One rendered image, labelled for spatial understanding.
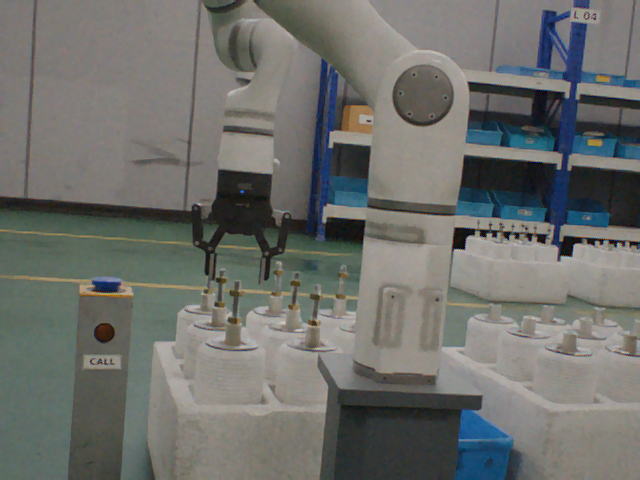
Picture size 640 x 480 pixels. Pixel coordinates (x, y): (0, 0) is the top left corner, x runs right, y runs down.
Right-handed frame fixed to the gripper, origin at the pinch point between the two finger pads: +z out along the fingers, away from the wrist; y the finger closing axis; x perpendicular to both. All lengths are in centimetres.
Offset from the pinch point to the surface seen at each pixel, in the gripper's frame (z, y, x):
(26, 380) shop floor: 35, -47, 59
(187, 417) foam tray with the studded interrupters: 18.0, -4.3, -9.0
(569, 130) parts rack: -62, 209, 473
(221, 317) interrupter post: 8.5, -2.5, 10.5
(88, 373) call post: 14.6, -18.5, -4.0
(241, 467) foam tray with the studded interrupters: 24.9, 3.1, -7.1
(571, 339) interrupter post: 8, 53, 13
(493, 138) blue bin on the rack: -50, 151, 467
